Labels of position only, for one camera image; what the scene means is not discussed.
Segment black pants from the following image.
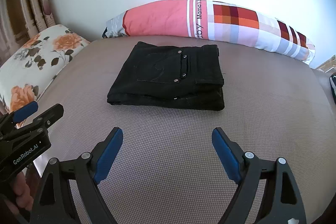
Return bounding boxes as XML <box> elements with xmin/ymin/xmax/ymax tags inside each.
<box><xmin>107</xmin><ymin>42</ymin><xmax>224</xmax><ymax>111</ymax></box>

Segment person's left hand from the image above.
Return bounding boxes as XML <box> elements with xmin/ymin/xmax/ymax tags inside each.
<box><xmin>1</xmin><ymin>171</ymin><xmax>34</xmax><ymax>217</ymax></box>

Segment floral white pillow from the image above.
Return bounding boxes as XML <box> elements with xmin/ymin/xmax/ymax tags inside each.
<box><xmin>1</xmin><ymin>24</ymin><xmax>90</xmax><ymax>114</ymax></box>

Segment wooden headboard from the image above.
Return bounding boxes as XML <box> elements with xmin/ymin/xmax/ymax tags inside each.
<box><xmin>1</xmin><ymin>0</ymin><xmax>55</xmax><ymax>64</ymax></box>

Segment beige textured bed mattress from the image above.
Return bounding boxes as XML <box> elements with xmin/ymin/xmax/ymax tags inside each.
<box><xmin>34</xmin><ymin>37</ymin><xmax>335</xmax><ymax>223</ymax></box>

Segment striped dark garment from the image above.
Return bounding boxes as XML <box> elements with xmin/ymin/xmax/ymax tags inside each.
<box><xmin>329</xmin><ymin>73</ymin><xmax>336</xmax><ymax>103</ymax></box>

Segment pink patchwork long pillow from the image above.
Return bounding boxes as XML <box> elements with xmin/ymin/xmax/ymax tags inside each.
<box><xmin>102</xmin><ymin>0</ymin><xmax>315</xmax><ymax>64</ymax></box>

